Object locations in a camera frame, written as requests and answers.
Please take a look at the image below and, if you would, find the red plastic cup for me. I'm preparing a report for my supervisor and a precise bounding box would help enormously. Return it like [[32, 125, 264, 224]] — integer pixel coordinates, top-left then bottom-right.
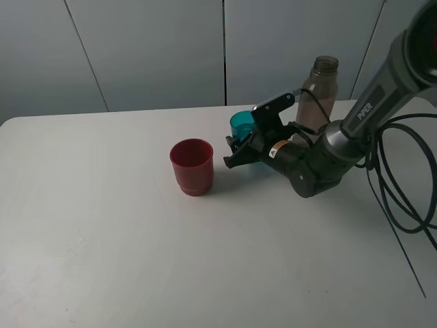
[[169, 139, 214, 197]]

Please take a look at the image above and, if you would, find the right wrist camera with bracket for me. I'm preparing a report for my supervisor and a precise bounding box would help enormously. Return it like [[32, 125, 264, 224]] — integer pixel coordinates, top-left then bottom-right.
[[251, 92, 296, 135]]

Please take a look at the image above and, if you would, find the teal transparent plastic cup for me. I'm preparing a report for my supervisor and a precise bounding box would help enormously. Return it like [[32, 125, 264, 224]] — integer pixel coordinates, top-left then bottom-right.
[[229, 110, 255, 140]]

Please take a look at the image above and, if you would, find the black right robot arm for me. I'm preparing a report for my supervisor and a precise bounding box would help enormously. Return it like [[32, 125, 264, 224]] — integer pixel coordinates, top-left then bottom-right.
[[224, 1, 436, 198]]

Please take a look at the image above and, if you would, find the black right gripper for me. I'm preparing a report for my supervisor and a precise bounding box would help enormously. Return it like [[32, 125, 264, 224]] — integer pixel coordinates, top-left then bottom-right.
[[223, 124, 294, 169]]

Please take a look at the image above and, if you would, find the smoky transparent water bottle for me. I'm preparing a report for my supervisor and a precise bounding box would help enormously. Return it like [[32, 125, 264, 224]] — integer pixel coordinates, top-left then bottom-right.
[[296, 55, 339, 131]]

